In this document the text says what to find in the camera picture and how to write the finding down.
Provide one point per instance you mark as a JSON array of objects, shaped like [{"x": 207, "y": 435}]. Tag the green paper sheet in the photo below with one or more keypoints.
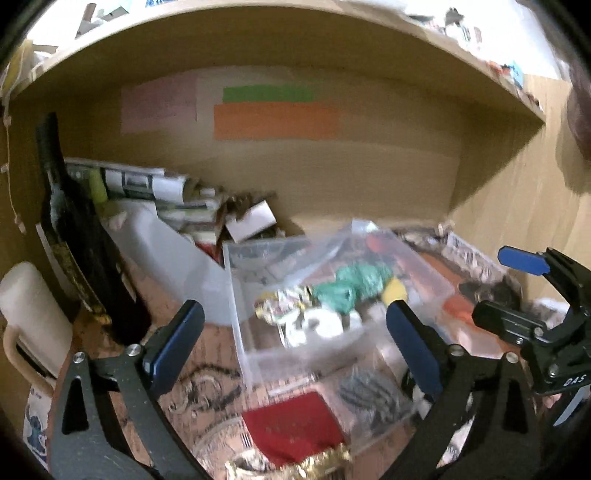
[{"x": 268, "y": 93}]

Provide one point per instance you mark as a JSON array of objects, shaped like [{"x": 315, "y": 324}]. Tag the white mug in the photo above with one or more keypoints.
[{"x": 30, "y": 314}]

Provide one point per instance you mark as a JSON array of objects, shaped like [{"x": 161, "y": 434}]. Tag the blue printed white bag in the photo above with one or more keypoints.
[{"x": 37, "y": 424}]

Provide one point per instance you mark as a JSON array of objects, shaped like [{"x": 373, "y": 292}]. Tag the pink paper sheet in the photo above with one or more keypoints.
[{"x": 159, "y": 104}]

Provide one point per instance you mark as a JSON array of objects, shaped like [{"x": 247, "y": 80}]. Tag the red cloth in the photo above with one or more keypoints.
[{"x": 291, "y": 427}]

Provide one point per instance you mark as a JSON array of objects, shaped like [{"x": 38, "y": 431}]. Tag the clear plastic box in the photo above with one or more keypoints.
[{"x": 323, "y": 304}]

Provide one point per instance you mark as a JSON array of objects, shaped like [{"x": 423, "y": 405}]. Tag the yellow soft ball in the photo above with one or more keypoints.
[{"x": 395, "y": 290}]

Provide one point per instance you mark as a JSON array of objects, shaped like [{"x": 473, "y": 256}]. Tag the dark glass bottle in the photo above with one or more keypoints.
[{"x": 78, "y": 240}]

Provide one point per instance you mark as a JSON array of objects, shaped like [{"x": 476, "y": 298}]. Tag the dark striped cloth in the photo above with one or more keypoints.
[{"x": 369, "y": 397}]

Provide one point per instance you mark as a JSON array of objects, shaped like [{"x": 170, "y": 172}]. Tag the green soft yarn ball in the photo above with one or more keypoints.
[{"x": 355, "y": 286}]

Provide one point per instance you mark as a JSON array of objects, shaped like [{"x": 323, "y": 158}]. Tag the white tape roll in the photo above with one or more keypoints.
[{"x": 323, "y": 325}]

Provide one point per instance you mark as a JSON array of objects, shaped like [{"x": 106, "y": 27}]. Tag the white plastic jug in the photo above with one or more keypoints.
[{"x": 171, "y": 263}]

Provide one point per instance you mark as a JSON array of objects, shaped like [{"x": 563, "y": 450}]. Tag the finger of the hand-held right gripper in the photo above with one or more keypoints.
[
  {"x": 505, "y": 316},
  {"x": 521, "y": 261}
]

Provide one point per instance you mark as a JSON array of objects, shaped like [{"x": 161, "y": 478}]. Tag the shiny foil wrapper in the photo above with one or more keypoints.
[{"x": 284, "y": 302}]

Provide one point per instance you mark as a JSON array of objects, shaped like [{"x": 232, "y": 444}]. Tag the gold tinsel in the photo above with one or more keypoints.
[{"x": 295, "y": 470}]

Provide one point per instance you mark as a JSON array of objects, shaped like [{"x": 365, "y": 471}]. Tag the orange paper sheet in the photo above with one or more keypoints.
[{"x": 277, "y": 120}]

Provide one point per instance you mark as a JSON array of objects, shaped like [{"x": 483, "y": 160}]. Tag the wooden shelf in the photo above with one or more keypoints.
[{"x": 286, "y": 41}]

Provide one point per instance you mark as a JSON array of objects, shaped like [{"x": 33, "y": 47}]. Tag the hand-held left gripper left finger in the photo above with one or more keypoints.
[{"x": 178, "y": 337}]

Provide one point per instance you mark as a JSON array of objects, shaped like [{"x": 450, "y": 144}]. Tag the small cardboard box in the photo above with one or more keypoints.
[{"x": 251, "y": 221}]

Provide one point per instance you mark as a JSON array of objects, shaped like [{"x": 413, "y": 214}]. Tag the orange red object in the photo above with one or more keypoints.
[{"x": 459, "y": 307}]

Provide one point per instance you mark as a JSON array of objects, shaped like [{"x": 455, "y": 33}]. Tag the rolled newspaper bundle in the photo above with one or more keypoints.
[{"x": 138, "y": 184}]

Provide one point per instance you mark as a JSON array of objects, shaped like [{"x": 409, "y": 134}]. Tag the dark brown round object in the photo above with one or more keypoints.
[{"x": 577, "y": 120}]

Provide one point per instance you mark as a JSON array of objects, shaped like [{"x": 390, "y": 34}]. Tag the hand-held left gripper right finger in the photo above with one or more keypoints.
[{"x": 411, "y": 341}]

